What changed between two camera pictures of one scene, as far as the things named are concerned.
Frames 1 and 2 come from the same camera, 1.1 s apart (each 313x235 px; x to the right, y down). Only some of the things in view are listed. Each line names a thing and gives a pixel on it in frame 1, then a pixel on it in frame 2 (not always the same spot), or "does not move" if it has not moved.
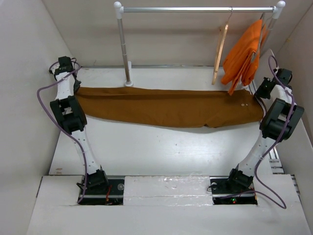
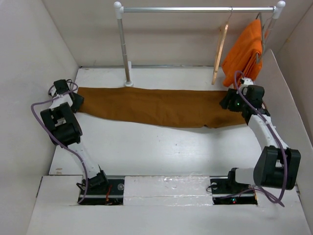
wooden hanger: [222, 36] does not move
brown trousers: [174, 108] does not move
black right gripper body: [262, 91] -> [237, 102]
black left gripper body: [76, 85] -> [76, 103]
